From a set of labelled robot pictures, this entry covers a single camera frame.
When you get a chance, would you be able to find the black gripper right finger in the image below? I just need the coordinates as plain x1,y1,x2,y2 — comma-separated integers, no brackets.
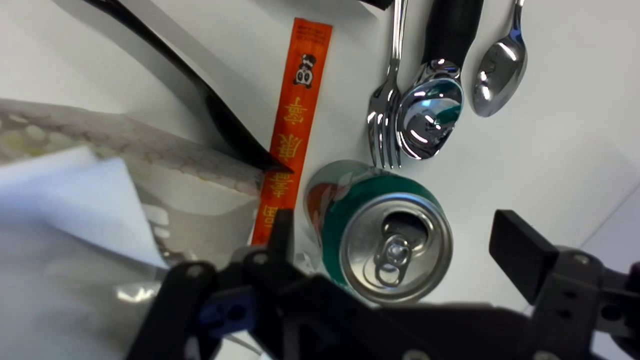
489,207,640,360

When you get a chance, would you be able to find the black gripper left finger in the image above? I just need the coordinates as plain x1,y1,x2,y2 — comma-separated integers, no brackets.
125,207,338,360

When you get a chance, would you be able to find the green sprite can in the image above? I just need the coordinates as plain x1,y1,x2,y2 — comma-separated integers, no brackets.
304,157,457,306

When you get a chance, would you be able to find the orange chopstick wrapper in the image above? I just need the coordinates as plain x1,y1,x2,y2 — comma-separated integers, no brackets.
251,16,337,247

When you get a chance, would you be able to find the silver fork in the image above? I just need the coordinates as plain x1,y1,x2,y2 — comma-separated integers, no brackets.
364,0,410,169

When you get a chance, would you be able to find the black handled silver spoon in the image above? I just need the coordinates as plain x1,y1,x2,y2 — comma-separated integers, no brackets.
397,0,486,163

